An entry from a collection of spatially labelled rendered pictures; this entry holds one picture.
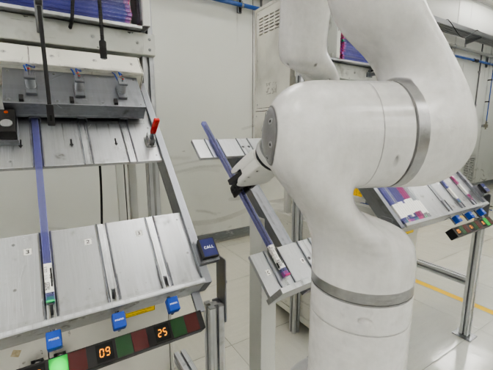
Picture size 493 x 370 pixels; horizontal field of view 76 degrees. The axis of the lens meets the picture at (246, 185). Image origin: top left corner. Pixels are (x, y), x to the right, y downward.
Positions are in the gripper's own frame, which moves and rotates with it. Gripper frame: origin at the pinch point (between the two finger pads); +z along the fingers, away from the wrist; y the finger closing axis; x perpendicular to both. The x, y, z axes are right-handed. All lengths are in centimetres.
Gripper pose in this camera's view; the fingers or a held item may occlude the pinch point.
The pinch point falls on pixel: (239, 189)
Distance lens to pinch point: 82.5
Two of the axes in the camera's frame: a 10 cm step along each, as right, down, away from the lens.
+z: -4.7, 4.8, 7.4
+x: 3.6, 8.7, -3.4
